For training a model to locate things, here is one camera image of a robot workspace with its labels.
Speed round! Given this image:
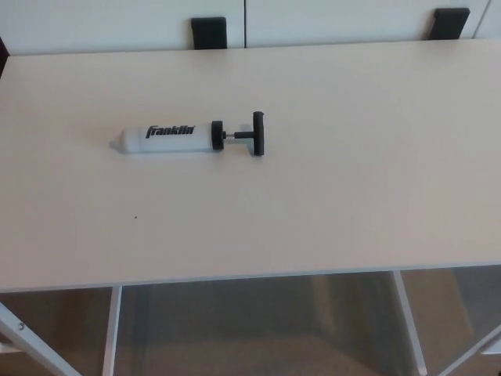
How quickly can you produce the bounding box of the white air pump black handle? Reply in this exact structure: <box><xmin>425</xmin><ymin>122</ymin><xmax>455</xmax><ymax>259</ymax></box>
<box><xmin>109</xmin><ymin>110</ymin><xmax>267</xmax><ymax>157</ymax></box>

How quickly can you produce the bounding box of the black cabinet handle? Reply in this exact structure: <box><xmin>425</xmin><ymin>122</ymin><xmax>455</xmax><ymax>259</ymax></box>
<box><xmin>190</xmin><ymin>16</ymin><xmax>229</xmax><ymax>50</ymax></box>
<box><xmin>426</xmin><ymin>7</ymin><xmax>470</xmax><ymax>41</ymax></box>

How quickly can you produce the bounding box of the white desk trestle leg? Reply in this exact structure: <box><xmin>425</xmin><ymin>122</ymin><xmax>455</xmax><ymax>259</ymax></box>
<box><xmin>393</xmin><ymin>269</ymin><xmax>501</xmax><ymax>376</ymax></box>
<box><xmin>0</xmin><ymin>284</ymin><xmax>123</xmax><ymax>376</ymax></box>

